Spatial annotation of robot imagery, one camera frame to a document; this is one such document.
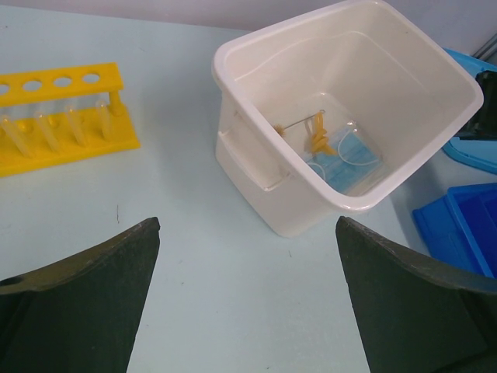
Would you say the blue compartment tray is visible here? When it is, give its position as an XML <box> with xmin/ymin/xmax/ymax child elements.
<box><xmin>412</xmin><ymin>183</ymin><xmax>496</xmax><ymax>278</ymax></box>

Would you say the blue face mask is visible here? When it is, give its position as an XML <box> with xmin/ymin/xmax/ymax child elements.
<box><xmin>305</xmin><ymin>125</ymin><xmax>382</xmax><ymax>194</ymax></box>

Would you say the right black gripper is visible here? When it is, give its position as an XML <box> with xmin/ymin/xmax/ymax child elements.
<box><xmin>457</xmin><ymin>70</ymin><xmax>496</xmax><ymax>140</ymax></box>

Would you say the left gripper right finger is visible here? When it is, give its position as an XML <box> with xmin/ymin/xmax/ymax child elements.
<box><xmin>335</xmin><ymin>217</ymin><xmax>496</xmax><ymax>372</ymax></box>

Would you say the blue plastic lid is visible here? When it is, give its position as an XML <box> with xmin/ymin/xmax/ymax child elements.
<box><xmin>442</xmin><ymin>48</ymin><xmax>496</xmax><ymax>174</ymax></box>

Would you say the clear glass test tube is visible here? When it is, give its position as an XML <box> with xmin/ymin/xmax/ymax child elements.
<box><xmin>1</xmin><ymin>115</ymin><xmax>33</xmax><ymax>158</ymax></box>
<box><xmin>65</xmin><ymin>105</ymin><xmax>87</xmax><ymax>147</ymax></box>
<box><xmin>35</xmin><ymin>112</ymin><xmax>60</xmax><ymax>152</ymax></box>

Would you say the yellow test tube rack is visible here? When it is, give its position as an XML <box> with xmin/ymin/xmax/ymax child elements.
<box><xmin>1</xmin><ymin>62</ymin><xmax>141</xmax><ymax>177</ymax></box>

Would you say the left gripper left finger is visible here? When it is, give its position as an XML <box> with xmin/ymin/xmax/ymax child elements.
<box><xmin>1</xmin><ymin>218</ymin><xmax>160</xmax><ymax>372</ymax></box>

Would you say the brown bottle brush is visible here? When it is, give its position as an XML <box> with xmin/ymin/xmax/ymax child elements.
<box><xmin>271</xmin><ymin>109</ymin><xmax>327</xmax><ymax>135</ymax></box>

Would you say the white plastic tub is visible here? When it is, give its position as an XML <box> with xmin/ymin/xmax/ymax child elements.
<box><xmin>212</xmin><ymin>1</ymin><xmax>484</xmax><ymax>237</ymax></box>

